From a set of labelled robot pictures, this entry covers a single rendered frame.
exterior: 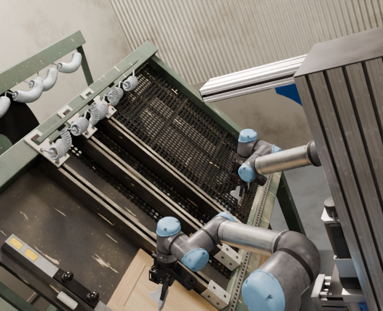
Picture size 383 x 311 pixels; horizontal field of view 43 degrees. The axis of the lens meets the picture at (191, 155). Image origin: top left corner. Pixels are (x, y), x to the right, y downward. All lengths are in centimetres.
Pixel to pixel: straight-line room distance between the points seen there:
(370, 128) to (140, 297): 127
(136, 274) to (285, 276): 109
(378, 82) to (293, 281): 50
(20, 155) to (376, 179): 142
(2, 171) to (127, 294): 71
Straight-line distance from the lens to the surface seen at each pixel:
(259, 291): 117
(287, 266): 120
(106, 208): 221
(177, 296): 225
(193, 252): 149
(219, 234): 151
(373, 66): 119
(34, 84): 311
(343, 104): 124
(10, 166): 208
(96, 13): 541
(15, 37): 456
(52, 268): 196
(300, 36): 487
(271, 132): 536
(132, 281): 214
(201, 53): 527
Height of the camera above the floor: 239
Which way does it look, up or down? 21 degrees down
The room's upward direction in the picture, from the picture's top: 24 degrees counter-clockwise
